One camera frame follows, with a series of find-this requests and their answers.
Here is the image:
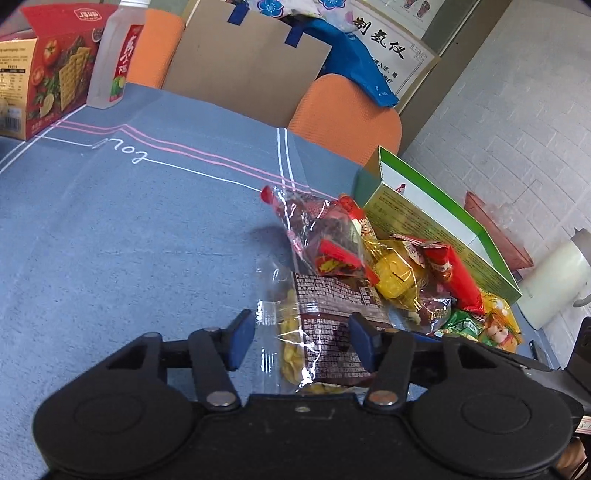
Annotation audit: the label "red cracker box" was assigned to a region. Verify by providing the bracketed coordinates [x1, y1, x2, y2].
[0, 4, 119, 140]

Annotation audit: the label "small red gold snack packet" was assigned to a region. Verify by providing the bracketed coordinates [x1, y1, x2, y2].
[339, 194, 377, 241]

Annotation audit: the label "white floral bag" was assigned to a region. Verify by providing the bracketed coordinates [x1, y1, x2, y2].
[256, 0, 354, 34]

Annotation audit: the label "white thermal kettle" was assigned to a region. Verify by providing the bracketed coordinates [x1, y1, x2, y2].
[519, 227, 591, 330]

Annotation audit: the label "orange chair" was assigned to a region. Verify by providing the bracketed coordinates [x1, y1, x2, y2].
[288, 74, 402, 168]
[126, 9, 186, 89]

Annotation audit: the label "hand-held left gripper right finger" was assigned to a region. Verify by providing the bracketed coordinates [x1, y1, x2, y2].
[349, 313, 502, 412]

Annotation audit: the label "blue-grey striped tablecloth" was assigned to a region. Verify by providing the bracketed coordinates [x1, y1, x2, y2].
[0, 82, 561, 480]

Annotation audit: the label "reddish brown tray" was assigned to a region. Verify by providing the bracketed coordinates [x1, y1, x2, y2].
[464, 191, 535, 271]

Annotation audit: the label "clear bubble wrap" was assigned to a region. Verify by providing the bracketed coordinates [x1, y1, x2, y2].
[480, 200, 525, 232]

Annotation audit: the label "clear dried fruit bag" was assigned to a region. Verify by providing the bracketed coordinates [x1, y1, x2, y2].
[261, 185, 368, 278]

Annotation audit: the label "clear drink bottle red label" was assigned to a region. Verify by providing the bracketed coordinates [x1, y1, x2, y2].
[86, 0, 149, 110]

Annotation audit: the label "framed white wall poster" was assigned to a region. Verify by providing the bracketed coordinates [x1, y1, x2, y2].
[342, 0, 441, 101]

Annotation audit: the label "clear banana chip bag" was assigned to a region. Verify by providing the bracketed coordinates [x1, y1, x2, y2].
[255, 258, 393, 395]

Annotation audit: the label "cartoon print snack packet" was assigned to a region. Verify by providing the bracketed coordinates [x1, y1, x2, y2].
[478, 288, 522, 354]

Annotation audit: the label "green cardboard box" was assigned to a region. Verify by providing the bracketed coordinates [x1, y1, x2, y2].
[353, 145, 522, 305]

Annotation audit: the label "red chip packet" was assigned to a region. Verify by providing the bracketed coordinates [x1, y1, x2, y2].
[422, 242, 484, 315]

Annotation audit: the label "gold candy packet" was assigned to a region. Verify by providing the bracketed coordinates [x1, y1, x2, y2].
[365, 234, 428, 311]

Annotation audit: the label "blue plastic bag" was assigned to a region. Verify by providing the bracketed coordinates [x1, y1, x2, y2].
[300, 17, 400, 110]

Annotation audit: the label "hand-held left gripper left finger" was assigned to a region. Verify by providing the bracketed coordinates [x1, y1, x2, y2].
[106, 310, 256, 411]

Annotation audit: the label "green snack packet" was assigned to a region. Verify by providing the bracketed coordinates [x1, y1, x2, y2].
[441, 309, 485, 340]

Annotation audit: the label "dark red snack packet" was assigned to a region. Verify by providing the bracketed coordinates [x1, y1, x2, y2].
[416, 295, 455, 330]

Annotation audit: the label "brown paper bag blue handles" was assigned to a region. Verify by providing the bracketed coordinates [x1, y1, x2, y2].
[161, 0, 334, 128]

